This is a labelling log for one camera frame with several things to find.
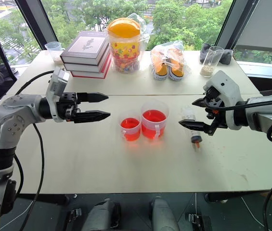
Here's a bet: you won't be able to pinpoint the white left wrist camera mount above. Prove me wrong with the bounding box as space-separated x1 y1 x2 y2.
45 67 70 123

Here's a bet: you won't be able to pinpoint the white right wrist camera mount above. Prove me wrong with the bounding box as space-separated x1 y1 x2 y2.
202 70 243 131

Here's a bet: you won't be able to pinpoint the clear plastic bag around jar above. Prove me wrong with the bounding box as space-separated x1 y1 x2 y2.
105 13 150 73

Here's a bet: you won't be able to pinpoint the black window frame pillar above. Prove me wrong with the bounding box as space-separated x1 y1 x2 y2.
14 0 65 51
214 0 272 52

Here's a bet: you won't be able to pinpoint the candy jar with orange lid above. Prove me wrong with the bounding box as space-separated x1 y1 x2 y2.
106 17 142 74

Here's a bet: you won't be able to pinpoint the small orange sneaker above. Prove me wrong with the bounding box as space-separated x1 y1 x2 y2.
151 49 169 81
168 47 185 82

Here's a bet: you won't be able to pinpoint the large clear cup red liquid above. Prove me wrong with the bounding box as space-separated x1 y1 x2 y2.
140 99 170 141

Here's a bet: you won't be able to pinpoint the black strap buckle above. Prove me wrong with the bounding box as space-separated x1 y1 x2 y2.
185 211 211 227
67 207 83 222

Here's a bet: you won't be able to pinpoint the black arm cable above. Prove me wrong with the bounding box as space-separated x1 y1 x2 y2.
207 98 272 231
14 70 54 231

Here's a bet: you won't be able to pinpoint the small clear cup red liquid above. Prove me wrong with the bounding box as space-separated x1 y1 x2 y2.
118 113 142 141

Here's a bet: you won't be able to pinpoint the bagged orange shoes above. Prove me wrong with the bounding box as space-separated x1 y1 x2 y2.
150 40 193 82

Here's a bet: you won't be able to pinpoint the clear plastic syringe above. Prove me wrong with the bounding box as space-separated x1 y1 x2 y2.
181 107 203 152

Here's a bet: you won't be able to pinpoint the clear plastic measuring cup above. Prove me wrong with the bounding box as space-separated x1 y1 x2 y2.
44 41 65 64

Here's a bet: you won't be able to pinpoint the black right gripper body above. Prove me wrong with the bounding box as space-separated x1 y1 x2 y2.
204 86 229 136

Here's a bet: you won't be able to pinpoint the red hardcover book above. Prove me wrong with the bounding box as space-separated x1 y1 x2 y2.
70 57 113 80

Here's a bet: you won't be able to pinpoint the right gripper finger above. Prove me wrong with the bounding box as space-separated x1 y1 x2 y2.
178 120 211 133
191 97 208 108

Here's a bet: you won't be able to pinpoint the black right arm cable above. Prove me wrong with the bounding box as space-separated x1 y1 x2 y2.
207 98 272 231

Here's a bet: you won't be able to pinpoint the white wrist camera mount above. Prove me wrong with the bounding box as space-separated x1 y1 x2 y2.
45 67 70 123
202 70 243 131

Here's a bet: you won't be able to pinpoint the dark hardcover book grey cover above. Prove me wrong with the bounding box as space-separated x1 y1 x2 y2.
59 30 110 66

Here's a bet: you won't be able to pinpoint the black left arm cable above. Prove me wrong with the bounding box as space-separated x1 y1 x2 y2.
14 70 54 231

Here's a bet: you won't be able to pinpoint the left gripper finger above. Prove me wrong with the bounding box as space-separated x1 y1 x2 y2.
77 92 109 104
74 110 111 124

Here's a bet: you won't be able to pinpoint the dark grey cloth pouch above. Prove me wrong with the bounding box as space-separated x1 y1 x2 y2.
199 43 234 66

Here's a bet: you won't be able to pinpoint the dark grey rounded shape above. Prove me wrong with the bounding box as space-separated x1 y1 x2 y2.
81 198 122 231
150 196 181 231

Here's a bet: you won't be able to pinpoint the tall glass with grains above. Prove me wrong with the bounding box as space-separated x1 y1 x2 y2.
199 45 224 78

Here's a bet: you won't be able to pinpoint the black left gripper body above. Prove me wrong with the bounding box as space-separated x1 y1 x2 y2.
56 92 81 123

